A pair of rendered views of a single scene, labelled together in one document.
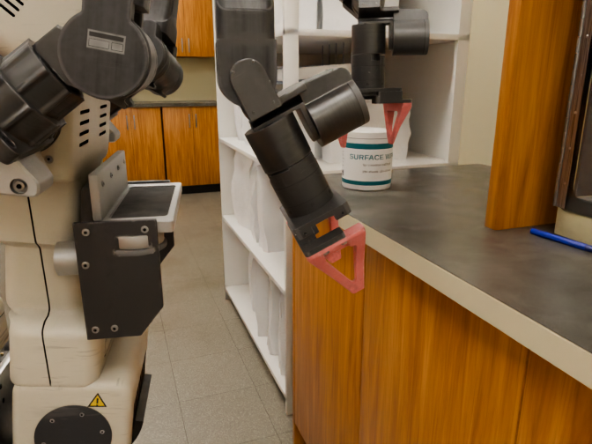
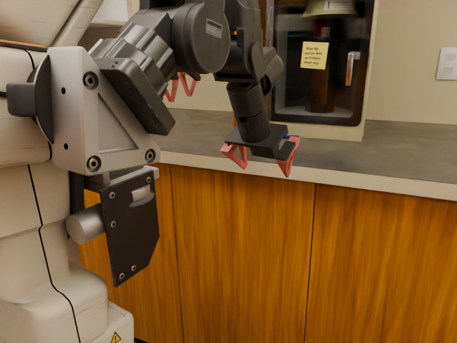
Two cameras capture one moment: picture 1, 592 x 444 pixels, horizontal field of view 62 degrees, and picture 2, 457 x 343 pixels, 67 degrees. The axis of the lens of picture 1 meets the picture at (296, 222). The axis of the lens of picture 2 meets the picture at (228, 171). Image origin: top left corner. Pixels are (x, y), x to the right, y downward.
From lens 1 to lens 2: 50 cm
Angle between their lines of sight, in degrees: 44
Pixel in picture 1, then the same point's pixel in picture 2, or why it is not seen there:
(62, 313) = (65, 282)
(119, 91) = (218, 66)
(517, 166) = not seen: hidden behind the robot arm
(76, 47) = (200, 32)
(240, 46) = (251, 33)
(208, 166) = not seen: outside the picture
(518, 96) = not seen: hidden behind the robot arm
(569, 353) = (349, 177)
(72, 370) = (96, 323)
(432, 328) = (244, 199)
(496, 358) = (295, 198)
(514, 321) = (315, 173)
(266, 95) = (262, 65)
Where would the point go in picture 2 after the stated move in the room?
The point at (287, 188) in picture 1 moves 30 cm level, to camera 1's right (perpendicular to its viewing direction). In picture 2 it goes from (260, 123) to (340, 103)
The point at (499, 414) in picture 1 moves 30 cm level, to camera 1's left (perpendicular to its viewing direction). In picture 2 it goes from (300, 225) to (226, 274)
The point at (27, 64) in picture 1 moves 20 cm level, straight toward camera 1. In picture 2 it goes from (158, 46) to (364, 43)
